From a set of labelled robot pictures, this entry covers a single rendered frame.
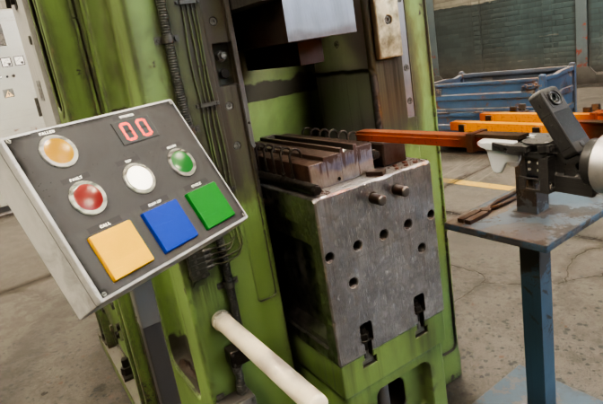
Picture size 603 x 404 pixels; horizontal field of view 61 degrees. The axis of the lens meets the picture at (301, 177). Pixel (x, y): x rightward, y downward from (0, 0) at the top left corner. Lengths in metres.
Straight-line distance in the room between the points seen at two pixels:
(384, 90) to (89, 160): 0.93
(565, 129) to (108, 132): 0.73
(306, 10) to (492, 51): 8.64
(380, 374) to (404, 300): 0.21
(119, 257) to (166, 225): 0.10
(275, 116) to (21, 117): 4.79
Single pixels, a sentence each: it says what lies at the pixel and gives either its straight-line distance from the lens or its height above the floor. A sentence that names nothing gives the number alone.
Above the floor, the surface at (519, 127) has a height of 0.98.
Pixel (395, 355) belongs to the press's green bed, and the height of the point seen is 0.41.
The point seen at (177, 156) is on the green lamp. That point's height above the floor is 1.10.
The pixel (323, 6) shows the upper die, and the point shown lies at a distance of 1.25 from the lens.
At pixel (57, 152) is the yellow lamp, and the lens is 0.86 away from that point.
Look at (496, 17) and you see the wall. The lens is 9.70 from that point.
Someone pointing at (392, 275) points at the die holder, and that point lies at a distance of 1.38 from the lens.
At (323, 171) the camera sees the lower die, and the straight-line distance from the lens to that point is 1.25.
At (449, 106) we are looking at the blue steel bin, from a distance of 5.16.
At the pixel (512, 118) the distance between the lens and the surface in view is 1.50.
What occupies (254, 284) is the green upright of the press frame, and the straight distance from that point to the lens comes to 1.38.
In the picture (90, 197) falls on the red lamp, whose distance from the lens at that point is 0.84.
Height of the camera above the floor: 1.26
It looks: 14 degrees down
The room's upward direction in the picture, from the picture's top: 9 degrees counter-clockwise
